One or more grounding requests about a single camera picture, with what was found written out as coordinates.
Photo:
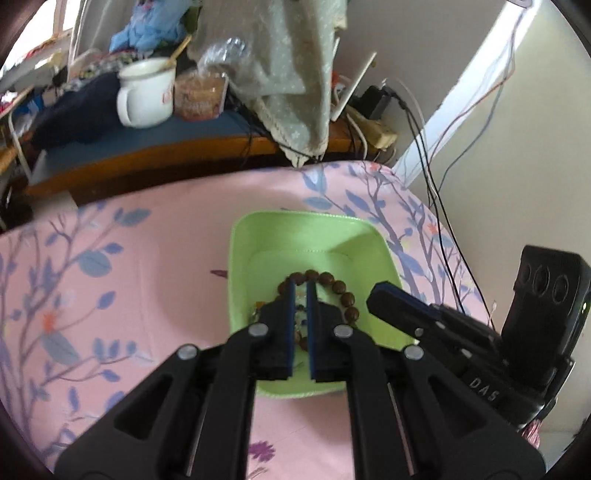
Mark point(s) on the wooden desk with blue top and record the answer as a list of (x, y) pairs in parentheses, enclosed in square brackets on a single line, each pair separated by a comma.
[(152, 150)]

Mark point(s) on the grey floral cloth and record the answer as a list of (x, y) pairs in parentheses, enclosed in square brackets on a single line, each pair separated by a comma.
[(286, 60)]

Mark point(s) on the white router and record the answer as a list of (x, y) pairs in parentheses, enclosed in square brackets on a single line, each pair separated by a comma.
[(355, 85)]

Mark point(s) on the white enamel mug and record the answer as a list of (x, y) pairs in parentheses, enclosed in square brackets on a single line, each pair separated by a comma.
[(145, 94)]

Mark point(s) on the dark navy garment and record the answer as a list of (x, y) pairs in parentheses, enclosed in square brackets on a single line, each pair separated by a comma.
[(74, 113)]

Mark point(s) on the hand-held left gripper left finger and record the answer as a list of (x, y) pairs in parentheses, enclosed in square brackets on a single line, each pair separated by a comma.
[(291, 323)]

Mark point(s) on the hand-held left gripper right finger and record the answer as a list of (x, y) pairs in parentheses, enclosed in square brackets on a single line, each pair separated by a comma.
[(312, 323)]

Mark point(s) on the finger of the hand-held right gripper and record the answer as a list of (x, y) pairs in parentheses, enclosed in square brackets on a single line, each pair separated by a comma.
[(397, 316), (401, 294)]

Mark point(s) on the black charger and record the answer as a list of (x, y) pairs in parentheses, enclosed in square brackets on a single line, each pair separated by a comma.
[(375, 104)]

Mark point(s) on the pink printed bedsheet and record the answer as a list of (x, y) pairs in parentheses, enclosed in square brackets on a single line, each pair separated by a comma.
[(115, 300)]

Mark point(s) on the clear biscuit packet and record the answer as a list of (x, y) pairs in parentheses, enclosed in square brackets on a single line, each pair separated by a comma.
[(201, 94)]

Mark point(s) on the light blue garment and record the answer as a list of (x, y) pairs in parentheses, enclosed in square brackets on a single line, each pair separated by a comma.
[(147, 25)]

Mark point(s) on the green plastic basket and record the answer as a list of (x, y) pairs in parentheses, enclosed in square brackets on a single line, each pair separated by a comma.
[(300, 230)]

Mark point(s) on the beige power strip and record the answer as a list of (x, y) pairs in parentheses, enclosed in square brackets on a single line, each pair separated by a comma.
[(374, 127)]

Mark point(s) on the spoon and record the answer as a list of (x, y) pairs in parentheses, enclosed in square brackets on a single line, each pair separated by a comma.
[(180, 46)]

